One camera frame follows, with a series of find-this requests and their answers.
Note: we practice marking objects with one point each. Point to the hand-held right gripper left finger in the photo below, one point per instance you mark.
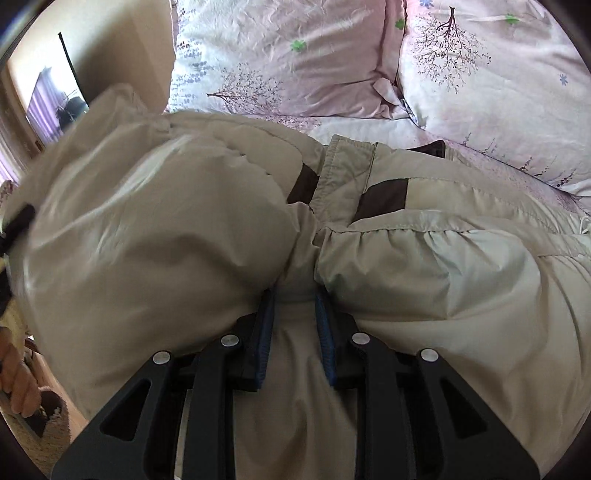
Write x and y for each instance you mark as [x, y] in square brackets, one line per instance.
[265, 342]

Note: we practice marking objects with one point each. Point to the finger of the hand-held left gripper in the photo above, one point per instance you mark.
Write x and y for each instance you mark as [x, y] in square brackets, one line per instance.
[19, 225]

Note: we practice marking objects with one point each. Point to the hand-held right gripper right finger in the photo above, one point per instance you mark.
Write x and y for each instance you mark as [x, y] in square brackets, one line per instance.
[326, 342]

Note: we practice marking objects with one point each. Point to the beige puffer jacket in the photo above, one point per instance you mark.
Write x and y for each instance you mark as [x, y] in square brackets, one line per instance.
[175, 230]

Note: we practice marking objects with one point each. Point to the person's left hand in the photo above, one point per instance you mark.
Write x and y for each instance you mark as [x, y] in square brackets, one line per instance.
[14, 381]

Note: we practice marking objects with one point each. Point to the black flat television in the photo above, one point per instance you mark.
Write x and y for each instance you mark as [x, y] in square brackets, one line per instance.
[51, 110]

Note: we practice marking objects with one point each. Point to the cream fluffy slipper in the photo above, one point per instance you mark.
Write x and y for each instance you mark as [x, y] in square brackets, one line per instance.
[46, 427]

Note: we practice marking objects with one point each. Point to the pink floral pillow with purple leaves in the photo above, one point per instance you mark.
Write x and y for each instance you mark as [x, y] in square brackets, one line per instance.
[286, 55]

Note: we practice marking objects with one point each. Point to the pink floral pillow with tree print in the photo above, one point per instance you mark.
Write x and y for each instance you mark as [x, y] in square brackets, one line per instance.
[503, 83]

